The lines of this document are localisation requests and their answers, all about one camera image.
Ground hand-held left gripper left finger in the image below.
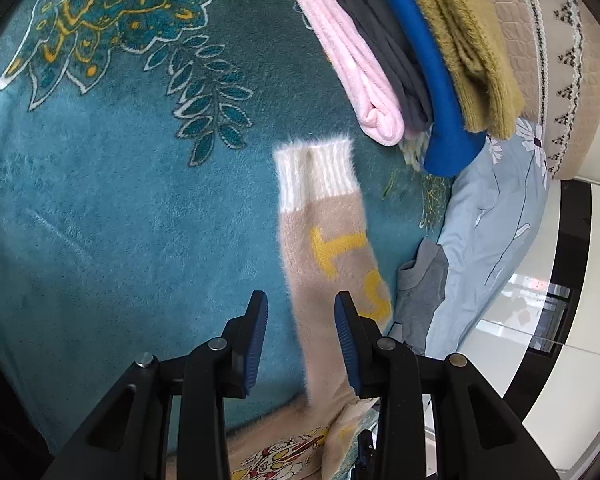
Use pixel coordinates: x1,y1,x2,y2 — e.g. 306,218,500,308
42,290,269,480

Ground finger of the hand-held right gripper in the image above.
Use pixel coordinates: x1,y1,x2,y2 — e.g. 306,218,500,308
351,427,380,480

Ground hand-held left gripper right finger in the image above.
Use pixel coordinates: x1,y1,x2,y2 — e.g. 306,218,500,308
334,290,561,480

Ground beige fuzzy printed sweater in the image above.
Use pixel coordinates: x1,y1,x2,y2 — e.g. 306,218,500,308
165,135,396,480

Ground grey crumpled pants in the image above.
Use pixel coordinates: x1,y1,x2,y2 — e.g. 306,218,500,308
387,238,449,356

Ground white glossy wardrobe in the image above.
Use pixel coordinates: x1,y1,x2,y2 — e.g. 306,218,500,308
425,177,600,480

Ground light blue floral duvet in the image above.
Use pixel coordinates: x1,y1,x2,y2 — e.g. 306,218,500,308
387,120,551,356

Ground blue folded garment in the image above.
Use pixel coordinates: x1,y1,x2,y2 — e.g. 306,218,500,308
362,0,486,177

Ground pink folded garment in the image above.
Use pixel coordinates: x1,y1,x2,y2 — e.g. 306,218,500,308
272,0,406,147

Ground dark grey folded garment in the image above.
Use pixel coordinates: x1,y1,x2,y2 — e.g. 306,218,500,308
316,0,433,136

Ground olive folded fuzzy sweater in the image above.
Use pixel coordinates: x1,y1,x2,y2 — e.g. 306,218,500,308
392,0,525,139

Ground beige quilted headboard cover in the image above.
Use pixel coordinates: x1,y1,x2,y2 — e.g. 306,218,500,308
472,0,600,181

